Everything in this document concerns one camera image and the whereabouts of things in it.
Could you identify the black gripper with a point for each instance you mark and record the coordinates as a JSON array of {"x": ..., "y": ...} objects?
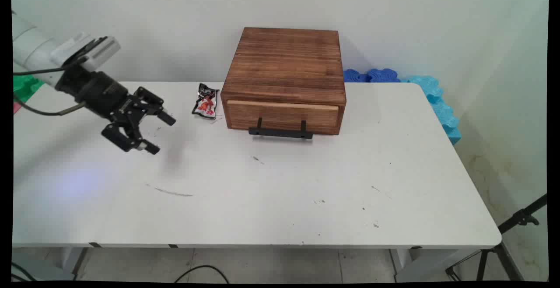
[{"x": 98, "y": 92}]

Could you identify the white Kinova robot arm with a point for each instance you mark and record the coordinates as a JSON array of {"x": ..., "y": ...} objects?
[{"x": 30, "y": 49}]

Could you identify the red black snack packet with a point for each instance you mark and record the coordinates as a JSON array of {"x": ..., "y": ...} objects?
[{"x": 206, "y": 102}]

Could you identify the green foam mat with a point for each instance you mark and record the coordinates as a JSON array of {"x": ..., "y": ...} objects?
[{"x": 24, "y": 87}]

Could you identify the pink foam mat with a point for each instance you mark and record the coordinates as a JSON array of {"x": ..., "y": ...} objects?
[{"x": 16, "y": 107}]

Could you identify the dark wooden drawer cabinet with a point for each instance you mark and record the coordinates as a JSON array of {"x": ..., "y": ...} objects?
[{"x": 286, "y": 62}]

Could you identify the dark blue foam mat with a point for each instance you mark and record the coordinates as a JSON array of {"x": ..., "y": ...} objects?
[{"x": 372, "y": 76}]

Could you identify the light blue foam mat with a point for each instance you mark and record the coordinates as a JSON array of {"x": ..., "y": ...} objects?
[{"x": 439, "y": 104}]

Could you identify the black tripod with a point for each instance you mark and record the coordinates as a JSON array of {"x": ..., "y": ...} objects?
[{"x": 503, "y": 244}]

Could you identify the white black wrist camera box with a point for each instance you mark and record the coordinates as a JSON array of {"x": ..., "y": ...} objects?
[{"x": 98, "y": 51}]

